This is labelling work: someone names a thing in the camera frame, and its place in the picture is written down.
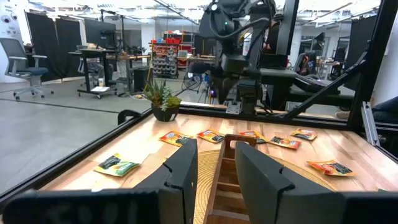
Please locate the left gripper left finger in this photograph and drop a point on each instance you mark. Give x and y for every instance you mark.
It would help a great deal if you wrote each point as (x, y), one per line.
(180, 186)

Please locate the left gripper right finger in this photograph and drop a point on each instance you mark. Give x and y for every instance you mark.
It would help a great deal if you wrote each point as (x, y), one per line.
(264, 193)

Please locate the wooden three-compartment tea box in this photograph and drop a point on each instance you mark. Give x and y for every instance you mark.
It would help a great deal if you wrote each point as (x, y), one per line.
(227, 189)

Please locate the orange red tea packet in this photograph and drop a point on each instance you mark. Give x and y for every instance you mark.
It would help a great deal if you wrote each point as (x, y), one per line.
(331, 168)
(304, 134)
(174, 138)
(284, 142)
(253, 134)
(211, 136)

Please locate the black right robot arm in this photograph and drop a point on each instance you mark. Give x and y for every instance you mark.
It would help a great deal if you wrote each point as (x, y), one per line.
(236, 31)

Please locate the green yellow tea packet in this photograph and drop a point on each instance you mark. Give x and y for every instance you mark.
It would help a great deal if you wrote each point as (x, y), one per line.
(116, 166)

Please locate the round woven placemat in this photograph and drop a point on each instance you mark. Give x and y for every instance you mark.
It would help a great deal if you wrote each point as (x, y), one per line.
(205, 174)

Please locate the dark grey desk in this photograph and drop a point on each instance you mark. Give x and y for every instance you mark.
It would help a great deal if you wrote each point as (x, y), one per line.
(280, 74)

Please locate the person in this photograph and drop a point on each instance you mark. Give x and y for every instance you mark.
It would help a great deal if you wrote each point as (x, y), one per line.
(385, 109)
(273, 37)

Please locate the black desk pole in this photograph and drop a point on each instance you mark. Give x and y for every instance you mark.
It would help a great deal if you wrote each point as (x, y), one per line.
(287, 31)

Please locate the shelving rack with bins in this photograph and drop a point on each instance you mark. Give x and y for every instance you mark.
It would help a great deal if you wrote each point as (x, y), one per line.
(164, 62)

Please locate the black red gaming chair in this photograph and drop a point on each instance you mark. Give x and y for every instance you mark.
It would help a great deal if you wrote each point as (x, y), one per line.
(306, 63)

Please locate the potted succulent plant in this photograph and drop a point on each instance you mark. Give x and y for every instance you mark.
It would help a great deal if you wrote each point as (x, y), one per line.
(164, 113)

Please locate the black keyboard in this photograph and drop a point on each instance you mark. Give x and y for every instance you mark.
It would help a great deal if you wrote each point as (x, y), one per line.
(311, 83)

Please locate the black computer tower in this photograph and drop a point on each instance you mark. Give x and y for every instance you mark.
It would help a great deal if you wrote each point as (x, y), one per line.
(141, 79)

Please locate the wooden top table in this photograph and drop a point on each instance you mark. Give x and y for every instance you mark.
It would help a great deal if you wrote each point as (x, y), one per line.
(133, 57)

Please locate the silver aluminium extrusion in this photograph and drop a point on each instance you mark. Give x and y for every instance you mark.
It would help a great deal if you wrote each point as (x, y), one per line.
(370, 124)

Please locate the black room partition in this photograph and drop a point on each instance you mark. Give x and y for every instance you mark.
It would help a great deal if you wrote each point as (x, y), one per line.
(53, 46)
(360, 37)

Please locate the white cup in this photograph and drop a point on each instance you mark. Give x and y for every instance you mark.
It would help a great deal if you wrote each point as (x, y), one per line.
(101, 82)

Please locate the black monitor panel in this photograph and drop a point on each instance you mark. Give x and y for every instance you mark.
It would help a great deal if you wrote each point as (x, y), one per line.
(99, 32)

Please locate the black rolling desk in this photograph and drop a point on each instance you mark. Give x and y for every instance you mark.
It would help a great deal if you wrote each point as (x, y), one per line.
(93, 53)

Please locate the grey blue office chair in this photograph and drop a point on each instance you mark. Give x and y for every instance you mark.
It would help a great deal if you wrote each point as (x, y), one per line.
(18, 56)

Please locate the silver arm base bracket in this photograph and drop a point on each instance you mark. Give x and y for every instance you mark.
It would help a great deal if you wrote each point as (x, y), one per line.
(233, 108)

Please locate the black frame hook bracket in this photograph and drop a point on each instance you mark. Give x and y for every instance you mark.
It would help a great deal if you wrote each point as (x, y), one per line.
(121, 115)

